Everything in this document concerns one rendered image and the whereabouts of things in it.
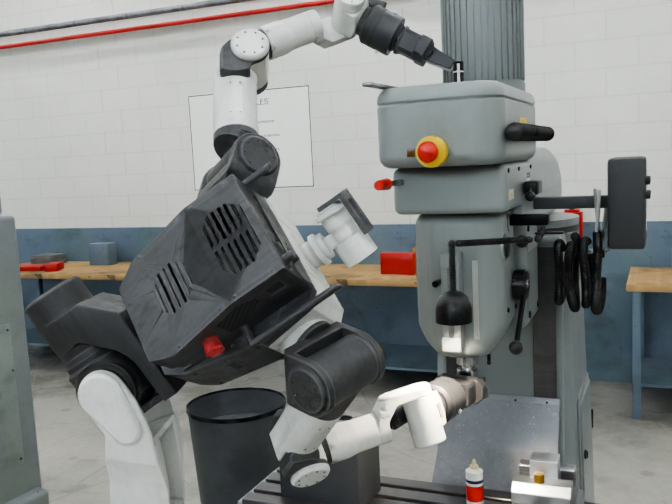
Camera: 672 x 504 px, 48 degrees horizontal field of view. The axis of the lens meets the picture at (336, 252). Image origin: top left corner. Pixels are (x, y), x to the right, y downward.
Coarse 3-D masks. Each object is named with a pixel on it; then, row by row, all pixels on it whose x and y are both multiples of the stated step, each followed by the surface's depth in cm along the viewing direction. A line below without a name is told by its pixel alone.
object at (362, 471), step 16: (352, 416) 184; (336, 464) 179; (352, 464) 177; (368, 464) 182; (336, 480) 180; (352, 480) 178; (368, 480) 182; (288, 496) 187; (304, 496) 185; (320, 496) 183; (336, 496) 181; (352, 496) 178; (368, 496) 182
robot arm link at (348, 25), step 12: (336, 0) 162; (348, 0) 160; (360, 0) 161; (372, 0) 167; (336, 12) 164; (348, 12) 162; (360, 12) 163; (372, 12) 162; (384, 12) 163; (336, 24) 167; (348, 24) 165; (360, 24) 164; (372, 24) 162; (348, 36) 168; (360, 36) 164
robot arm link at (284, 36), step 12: (276, 24) 159; (288, 24) 159; (300, 24) 160; (276, 36) 158; (288, 36) 159; (300, 36) 160; (312, 36) 162; (276, 48) 158; (288, 48) 160; (264, 60) 154; (264, 72) 157; (264, 84) 161
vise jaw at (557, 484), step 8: (520, 480) 165; (528, 480) 165; (544, 480) 164; (552, 480) 164; (560, 480) 164; (568, 480) 164; (512, 488) 164; (520, 488) 163; (528, 488) 163; (536, 488) 162; (544, 488) 162; (552, 488) 161; (560, 488) 161; (568, 488) 160; (512, 496) 163; (520, 496) 162; (528, 496) 162; (536, 496) 161; (544, 496) 161; (552, 496) 160; (560, 496) 160; (568, 496) 159
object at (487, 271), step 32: (416, 224) 166; (448, 224) 160; (480, 224) 158; (416, 256) 169; (480, 256) 159; (512, 256) 170; (480, 288) 160; (480, 320) 161; (448, 352) 165; (480, 352) 163
